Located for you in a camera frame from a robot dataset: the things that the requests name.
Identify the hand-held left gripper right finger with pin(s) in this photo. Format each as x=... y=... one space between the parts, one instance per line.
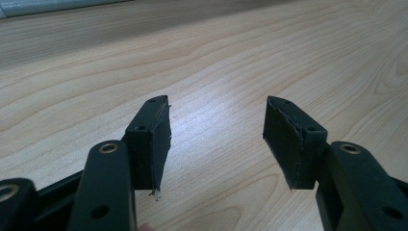
x=292 y=144

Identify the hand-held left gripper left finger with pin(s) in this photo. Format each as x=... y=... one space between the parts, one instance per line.
x=150 y=147

